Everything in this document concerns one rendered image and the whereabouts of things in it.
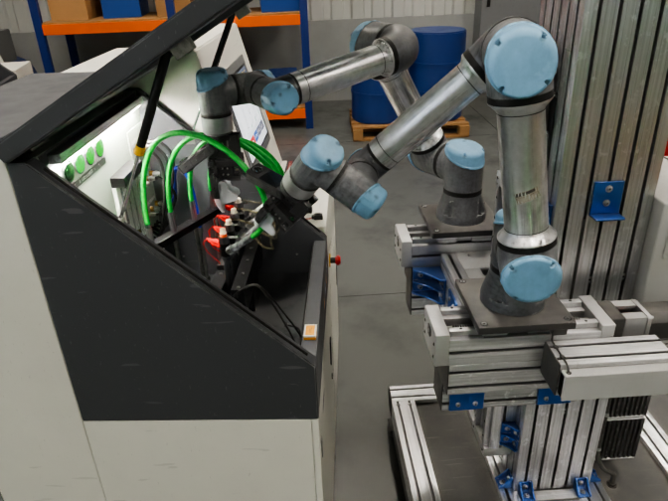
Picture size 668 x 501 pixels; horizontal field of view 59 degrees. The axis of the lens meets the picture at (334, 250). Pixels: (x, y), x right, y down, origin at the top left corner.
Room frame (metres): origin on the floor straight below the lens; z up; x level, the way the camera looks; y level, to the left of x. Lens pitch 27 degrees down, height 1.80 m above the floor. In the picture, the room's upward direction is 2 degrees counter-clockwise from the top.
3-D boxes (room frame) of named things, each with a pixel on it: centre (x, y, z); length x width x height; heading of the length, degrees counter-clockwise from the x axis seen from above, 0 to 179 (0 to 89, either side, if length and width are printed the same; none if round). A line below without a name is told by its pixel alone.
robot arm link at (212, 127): (1.45, 0.28, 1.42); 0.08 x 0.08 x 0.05
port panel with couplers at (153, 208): (1.70, 0.55, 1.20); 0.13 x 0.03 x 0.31; 178
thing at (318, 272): (1.44, 0.06, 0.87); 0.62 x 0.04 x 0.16; 178
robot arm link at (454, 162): (1.71, -0.40, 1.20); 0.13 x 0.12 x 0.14; 31
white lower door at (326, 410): (1.44, 0.04, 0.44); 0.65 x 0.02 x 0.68; 178
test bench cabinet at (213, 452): (1.45, 0.33, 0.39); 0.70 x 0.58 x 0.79; 178
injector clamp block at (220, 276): (1.57, 0.29, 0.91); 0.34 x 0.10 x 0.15; 178
